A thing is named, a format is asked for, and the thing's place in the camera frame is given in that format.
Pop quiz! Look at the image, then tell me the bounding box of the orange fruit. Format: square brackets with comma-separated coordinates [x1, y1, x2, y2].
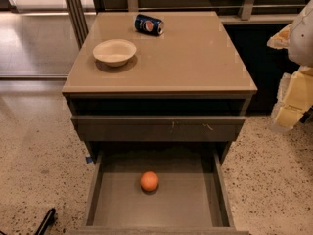
[140, 171, 159, 192]

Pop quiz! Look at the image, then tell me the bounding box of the white paper bowl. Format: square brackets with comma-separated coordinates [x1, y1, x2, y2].
[93, 39, 137, 67]

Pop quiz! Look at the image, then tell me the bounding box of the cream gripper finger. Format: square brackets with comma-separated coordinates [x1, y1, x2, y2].
[273, 66, 313, 129]
[267, 24, 291, 50]

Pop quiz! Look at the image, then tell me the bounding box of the black object on floor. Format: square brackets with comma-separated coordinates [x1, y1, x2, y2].
[34, 208, 56, 235]

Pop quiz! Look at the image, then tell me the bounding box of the grey drawer cabinet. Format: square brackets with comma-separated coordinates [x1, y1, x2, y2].
[63, 12, 257, 159]

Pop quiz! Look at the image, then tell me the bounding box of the blue tape piece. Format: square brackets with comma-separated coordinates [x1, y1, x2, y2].
[85, 157, 93, 164]

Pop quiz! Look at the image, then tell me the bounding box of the blue pepsi soda can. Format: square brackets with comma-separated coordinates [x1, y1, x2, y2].
[134, 14, 164, 36]

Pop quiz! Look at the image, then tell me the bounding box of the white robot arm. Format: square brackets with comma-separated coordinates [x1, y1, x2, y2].
[267, 0, 313, 133]

